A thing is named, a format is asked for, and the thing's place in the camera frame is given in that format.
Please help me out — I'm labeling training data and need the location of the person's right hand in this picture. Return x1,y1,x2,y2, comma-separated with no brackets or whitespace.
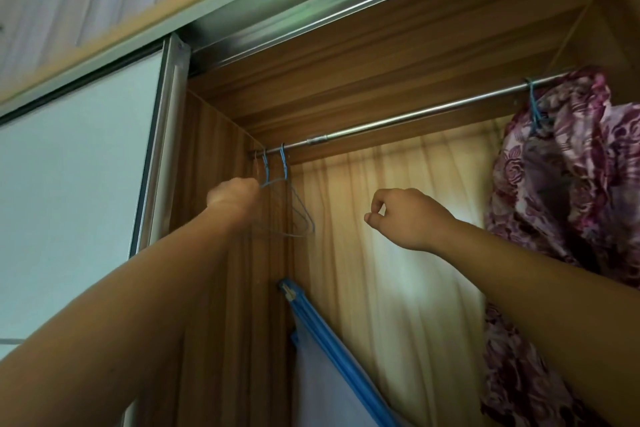
363,187,459,252

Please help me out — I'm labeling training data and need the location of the person's left hand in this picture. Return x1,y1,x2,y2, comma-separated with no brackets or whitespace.
205,177,262,222

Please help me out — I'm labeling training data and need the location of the wooden wardrobe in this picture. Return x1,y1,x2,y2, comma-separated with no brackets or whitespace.
0,0,640,427

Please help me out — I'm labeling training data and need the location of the pink floral jacket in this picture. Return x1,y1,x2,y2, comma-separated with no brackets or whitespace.
479,66,640,427

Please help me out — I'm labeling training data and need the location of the white sliding wardrobe door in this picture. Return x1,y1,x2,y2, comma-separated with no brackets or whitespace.
0,33,192,427

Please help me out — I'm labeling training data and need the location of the person's left forearm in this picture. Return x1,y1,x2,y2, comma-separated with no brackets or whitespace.
0,206,251,427

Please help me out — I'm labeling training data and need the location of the person's right forearm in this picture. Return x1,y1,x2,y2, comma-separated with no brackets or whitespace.
439,221,640,427

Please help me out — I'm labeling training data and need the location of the metal closet rod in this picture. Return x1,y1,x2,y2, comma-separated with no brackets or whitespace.
252,72,571,160

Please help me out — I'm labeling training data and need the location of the blue edged white panel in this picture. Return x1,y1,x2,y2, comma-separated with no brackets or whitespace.
277,277,401,427

